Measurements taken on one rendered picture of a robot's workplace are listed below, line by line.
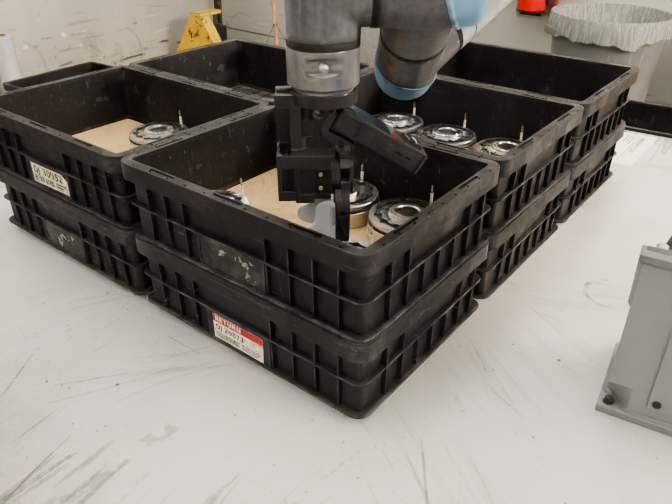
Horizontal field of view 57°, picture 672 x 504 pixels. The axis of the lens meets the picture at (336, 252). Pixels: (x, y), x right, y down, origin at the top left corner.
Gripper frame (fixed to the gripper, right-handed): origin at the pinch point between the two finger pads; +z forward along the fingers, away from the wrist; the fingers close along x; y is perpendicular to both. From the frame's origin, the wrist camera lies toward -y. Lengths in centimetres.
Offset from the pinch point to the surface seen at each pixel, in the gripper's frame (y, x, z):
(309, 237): 3.8, 9.9, -7.7
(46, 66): 170, -336, 62
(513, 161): -22.6, -10.3, -7.0
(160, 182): 21.9, -5.3, -7.1
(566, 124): -34.6, -24.5, -6.8
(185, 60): 30, -70, -6
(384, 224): -5.5, -5.1, -0.9
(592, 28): -123, -225, 20
